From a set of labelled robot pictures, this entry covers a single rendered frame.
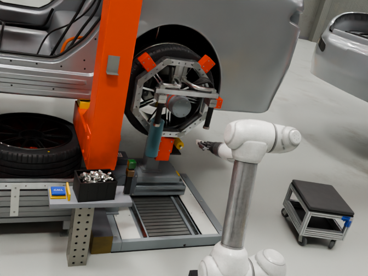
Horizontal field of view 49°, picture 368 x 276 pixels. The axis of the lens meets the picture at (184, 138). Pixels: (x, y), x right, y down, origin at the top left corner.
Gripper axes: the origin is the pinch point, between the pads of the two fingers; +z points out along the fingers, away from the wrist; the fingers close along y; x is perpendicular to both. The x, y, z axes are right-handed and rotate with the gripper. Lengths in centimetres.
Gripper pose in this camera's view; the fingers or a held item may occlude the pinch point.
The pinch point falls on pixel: (199, 142)
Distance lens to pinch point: 256.5
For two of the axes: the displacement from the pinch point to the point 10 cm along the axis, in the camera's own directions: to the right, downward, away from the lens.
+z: -5.2, -1.7, 8.4
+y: 8.5, -1.8, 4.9
